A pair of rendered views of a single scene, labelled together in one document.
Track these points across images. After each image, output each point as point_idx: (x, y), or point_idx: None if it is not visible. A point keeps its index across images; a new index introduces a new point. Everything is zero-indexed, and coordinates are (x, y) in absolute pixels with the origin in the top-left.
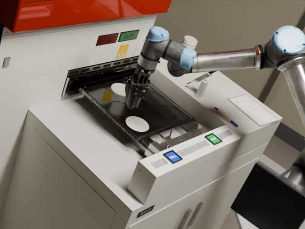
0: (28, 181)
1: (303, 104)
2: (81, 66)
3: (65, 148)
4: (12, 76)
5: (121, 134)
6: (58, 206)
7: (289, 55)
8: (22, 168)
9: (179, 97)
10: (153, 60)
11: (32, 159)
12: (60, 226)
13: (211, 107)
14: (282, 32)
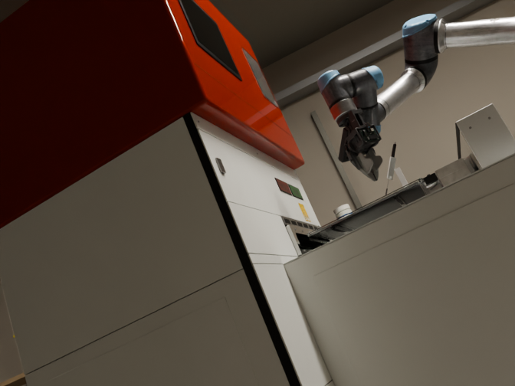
0: (375, 364)
1: (490, 25)
2: (287, 215)
3: (372, 225)
4: (238, 195)
5: None
6: (448, 318)
7: (434, 21)
8: (348, 364)
9: None
10: (349, 97)
11: (349, 318)
12: (483, 346)
13: None
14: (409, 22)
